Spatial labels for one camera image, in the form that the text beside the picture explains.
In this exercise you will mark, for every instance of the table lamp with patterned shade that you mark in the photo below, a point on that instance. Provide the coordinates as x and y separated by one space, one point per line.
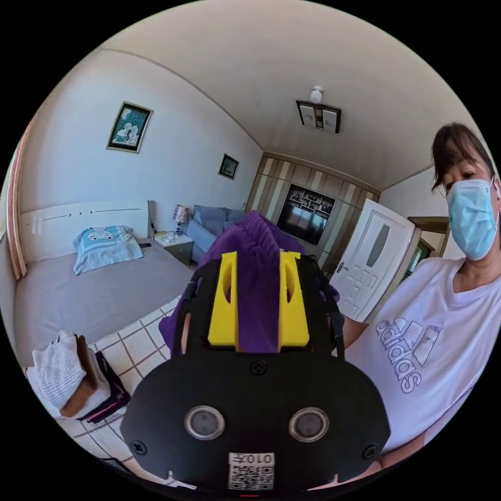
180 215

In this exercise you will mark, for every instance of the pile of clothes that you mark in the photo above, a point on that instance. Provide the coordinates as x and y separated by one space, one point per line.
66 375

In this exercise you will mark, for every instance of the purple sweatpants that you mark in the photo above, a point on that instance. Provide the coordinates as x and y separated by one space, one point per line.
256 282

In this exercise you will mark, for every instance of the square ceiling lamp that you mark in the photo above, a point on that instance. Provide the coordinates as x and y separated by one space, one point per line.
319 115

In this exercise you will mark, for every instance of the person's right forearm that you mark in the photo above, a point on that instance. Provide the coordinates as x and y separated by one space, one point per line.
354 330

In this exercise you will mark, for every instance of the striped wall cupboard with television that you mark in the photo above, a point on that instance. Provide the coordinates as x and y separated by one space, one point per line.
309 211

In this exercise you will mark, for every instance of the grey bedside cabinet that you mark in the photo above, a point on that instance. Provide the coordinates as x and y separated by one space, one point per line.
178 248

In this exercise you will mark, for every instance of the light blue printed pillow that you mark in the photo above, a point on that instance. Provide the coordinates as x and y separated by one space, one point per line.
105 250

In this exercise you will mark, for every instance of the white door with oval window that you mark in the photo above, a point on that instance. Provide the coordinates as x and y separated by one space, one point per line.
372 266

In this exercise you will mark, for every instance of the blue-grey sofa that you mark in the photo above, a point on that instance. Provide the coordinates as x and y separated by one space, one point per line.
207 227

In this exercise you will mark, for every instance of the person's body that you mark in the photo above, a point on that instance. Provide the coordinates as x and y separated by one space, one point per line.
430 332

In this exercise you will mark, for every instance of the person's left forearm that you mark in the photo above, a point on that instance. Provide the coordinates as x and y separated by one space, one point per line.
403 450

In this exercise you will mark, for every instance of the small framed picture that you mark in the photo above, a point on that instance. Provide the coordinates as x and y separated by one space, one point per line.
228 166

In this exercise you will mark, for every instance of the bed with checked quilt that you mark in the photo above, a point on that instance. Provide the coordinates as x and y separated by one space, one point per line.
98 301

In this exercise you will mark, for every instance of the pink curtain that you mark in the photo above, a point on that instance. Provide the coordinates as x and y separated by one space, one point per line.
15 203

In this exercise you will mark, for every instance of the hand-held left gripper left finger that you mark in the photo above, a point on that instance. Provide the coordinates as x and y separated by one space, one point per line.
224 317

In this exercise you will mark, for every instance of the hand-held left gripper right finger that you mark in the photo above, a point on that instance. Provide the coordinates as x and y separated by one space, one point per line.
293 321

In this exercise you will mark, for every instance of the large framed flower picture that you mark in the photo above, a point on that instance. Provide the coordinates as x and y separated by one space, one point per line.
129 127

